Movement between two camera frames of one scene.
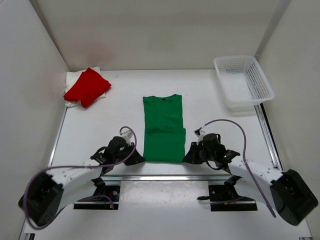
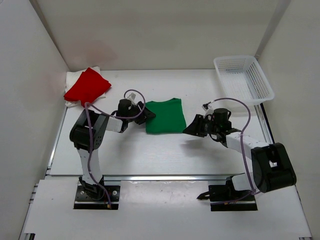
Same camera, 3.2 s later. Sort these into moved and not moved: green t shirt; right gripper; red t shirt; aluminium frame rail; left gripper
Moved: left gripper; green t shirt; right gripper
Not moved: red t shirt; aluminium frame rail
